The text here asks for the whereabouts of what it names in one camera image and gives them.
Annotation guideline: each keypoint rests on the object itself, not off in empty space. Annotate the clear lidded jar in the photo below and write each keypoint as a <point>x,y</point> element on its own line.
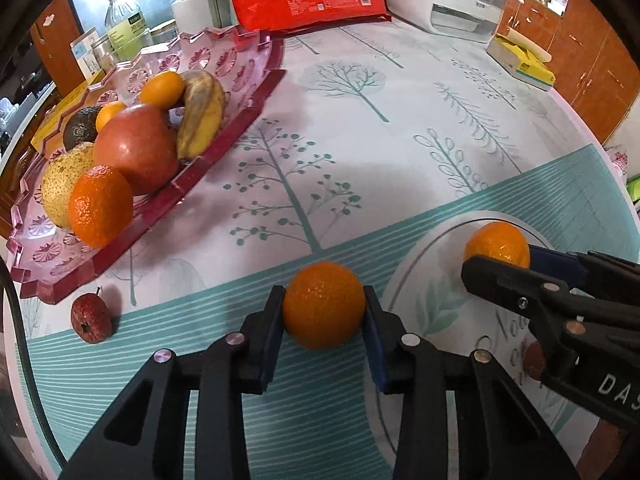
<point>162,33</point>

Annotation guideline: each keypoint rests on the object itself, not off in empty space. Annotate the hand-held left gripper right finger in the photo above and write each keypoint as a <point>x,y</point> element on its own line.
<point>372,345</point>

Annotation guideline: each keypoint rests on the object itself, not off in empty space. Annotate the wooden side cabinet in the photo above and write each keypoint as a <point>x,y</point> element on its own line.
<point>590,50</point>

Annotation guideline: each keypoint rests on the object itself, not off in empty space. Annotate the white squeeze bottle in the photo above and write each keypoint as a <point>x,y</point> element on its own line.
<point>192,10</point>

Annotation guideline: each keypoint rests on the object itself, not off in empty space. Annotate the small red hawthorn fruit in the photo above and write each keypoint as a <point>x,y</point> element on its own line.
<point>90,317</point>
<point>534,360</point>

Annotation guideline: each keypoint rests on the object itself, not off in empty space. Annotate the clear drinking glass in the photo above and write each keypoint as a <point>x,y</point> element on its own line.
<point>102,52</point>

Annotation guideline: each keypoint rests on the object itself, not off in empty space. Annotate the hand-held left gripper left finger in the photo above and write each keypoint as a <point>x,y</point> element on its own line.
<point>272,340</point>

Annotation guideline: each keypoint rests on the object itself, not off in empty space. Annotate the white carton box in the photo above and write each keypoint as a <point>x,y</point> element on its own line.
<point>85,52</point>

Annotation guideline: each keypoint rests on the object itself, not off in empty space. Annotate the red apple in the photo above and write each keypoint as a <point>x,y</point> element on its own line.
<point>137,150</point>

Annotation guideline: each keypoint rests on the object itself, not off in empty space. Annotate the yellow pear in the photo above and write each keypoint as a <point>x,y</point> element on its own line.
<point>57,185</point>

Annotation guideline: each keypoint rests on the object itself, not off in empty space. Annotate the pink glass fruit bowl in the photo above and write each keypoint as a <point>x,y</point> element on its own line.
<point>240,60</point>

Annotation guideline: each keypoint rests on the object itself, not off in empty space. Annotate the yellow tissue pack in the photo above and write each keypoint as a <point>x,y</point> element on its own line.
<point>525,60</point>

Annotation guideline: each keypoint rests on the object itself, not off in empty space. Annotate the spotted ripe banana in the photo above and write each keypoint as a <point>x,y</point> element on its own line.
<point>200,115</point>

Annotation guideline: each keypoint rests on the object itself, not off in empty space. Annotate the tree print tablecloth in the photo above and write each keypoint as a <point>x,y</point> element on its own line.
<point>400,135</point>

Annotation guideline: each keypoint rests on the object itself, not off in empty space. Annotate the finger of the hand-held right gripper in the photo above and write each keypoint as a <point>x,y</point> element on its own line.
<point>555,262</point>
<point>500,277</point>

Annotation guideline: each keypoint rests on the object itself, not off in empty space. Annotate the orange tangerine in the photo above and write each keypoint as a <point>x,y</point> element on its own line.
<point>110,114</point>
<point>161,89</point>
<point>495,242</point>
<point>324,305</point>
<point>100,205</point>

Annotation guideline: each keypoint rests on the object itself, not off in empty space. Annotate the clear plastic bottle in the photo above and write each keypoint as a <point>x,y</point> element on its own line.
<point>125,25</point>

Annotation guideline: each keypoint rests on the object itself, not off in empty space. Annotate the wooden door frame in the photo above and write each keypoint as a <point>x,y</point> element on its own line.
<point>55,45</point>

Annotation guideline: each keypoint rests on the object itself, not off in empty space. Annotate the yellow flat box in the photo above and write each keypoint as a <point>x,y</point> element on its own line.
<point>55,115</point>

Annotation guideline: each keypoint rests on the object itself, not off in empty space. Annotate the dark avocado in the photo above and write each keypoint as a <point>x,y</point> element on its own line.
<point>80,127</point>

